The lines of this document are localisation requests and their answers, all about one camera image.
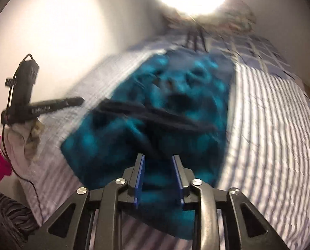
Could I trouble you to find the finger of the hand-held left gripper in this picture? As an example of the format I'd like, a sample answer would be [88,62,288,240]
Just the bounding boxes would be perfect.
[27,96,85,116]

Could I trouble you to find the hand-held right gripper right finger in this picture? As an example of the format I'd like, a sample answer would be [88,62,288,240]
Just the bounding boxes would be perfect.
[172,155,278,250]

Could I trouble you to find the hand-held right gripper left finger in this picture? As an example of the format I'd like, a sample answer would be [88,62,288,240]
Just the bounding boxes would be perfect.
[34,154,146,250]

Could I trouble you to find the teal fleece garment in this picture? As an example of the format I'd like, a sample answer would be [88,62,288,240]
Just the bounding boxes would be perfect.
[61,48,235,240]

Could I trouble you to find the person's left hand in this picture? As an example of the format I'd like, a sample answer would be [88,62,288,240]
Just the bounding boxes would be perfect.
[0,118,46,172]

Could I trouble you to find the grey white striped quilt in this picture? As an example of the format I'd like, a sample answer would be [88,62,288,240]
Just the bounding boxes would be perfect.
[11,35,310,250]

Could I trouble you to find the zebra striped pants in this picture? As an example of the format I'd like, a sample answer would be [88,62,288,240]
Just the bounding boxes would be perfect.
[0,189,41,250]

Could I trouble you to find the checkered blanket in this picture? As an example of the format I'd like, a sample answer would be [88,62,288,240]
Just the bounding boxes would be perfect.
[210,31,301,80]

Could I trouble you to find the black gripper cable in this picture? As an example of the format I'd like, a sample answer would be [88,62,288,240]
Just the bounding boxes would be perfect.
[0,53,44,226]

